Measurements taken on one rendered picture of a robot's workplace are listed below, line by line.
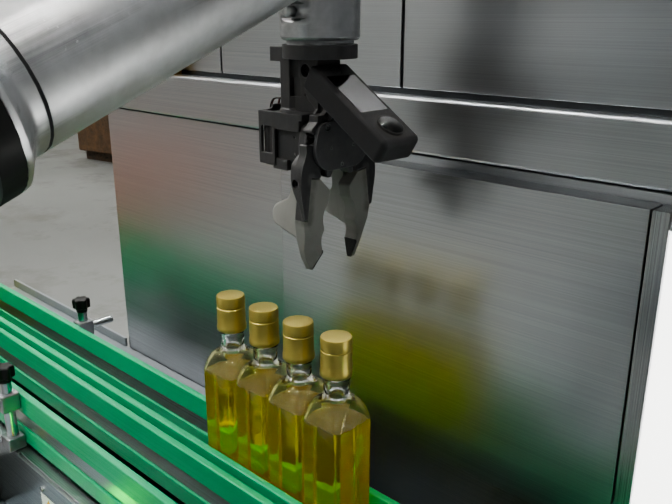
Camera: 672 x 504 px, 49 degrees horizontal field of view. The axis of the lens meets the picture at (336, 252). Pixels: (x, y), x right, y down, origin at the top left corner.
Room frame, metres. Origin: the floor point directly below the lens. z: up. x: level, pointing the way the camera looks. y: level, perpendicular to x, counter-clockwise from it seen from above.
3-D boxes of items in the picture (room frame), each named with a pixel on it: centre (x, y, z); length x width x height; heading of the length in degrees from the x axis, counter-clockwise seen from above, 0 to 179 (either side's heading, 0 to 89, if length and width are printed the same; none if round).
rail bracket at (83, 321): (1.21, 0.43, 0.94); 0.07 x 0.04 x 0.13; 137
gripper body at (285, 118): (0.72, 0.02, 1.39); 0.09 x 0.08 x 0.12; 46
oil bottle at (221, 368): (0.82, 0.13, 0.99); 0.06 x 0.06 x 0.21; 47
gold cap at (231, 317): (0.82, 0.13, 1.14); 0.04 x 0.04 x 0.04
